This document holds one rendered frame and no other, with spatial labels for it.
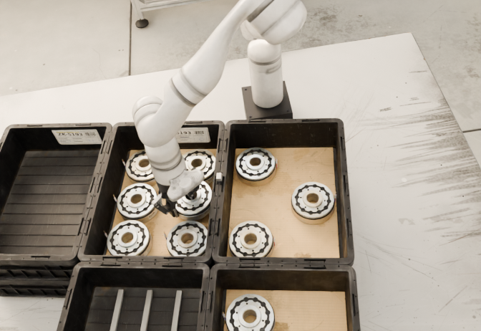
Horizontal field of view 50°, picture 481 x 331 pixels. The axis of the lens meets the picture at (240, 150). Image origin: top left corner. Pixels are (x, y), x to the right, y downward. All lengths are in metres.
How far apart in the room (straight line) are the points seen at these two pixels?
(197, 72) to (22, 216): 0.70
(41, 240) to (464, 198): 1.10
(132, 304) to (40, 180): 0.47
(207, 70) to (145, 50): 2.14
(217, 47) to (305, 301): 0.58
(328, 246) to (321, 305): 0.14
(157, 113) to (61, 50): 2.33
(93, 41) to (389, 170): 2.17
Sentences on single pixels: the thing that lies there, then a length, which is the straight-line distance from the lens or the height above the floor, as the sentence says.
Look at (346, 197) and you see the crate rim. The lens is 1.19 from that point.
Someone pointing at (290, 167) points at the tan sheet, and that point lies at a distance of 1.35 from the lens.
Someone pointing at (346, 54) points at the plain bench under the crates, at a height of 0.70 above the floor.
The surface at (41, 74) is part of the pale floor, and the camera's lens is 3.17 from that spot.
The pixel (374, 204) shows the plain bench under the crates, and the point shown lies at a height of 0.70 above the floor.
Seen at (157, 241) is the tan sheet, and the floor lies 0.83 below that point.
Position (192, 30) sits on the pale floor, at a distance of 3.13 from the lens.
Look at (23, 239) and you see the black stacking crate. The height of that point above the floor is 0.83.
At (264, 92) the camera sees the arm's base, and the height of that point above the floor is 0.87.
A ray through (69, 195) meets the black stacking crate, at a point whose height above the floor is 0.83.
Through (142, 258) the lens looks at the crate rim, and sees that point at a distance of 1.16.
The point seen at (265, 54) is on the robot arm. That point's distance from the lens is 1.39.
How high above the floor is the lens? 1.93
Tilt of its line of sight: 52 degrees down
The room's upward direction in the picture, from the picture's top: 9 degrees counter-clockwise
